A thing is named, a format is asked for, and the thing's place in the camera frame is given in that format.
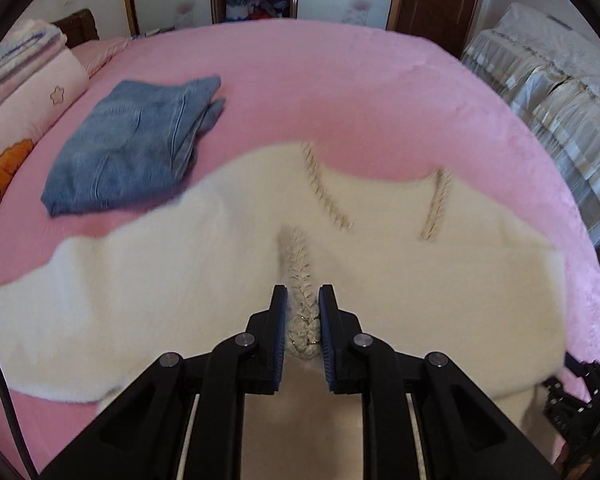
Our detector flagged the dark wooden headboard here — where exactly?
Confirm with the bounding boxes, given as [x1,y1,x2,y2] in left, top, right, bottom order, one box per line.
[53,9,99,49]

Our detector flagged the white fluffy knit cardigan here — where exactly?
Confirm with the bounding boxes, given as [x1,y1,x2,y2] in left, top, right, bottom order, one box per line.
[0,143,566,479]

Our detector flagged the pink bed cover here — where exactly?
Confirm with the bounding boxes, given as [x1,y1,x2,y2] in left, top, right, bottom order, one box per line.
[0,21,600,467]

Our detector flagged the black cable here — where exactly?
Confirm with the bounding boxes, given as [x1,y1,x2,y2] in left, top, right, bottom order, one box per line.
[0,324,41,480]

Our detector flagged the grey lace covered furniture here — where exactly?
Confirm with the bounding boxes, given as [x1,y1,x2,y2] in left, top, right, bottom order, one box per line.
[462,3,600,246]

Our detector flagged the folded blue denim jeans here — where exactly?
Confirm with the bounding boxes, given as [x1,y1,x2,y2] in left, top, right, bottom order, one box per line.
[41,75,225,217]

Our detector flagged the folded floral pastel blanket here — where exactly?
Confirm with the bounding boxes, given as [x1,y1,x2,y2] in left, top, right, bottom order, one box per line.
[0,18,67,104]

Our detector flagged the pink rolled quilt orange flower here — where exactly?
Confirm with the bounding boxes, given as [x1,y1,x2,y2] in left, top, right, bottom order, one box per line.
[0,49,88,203]

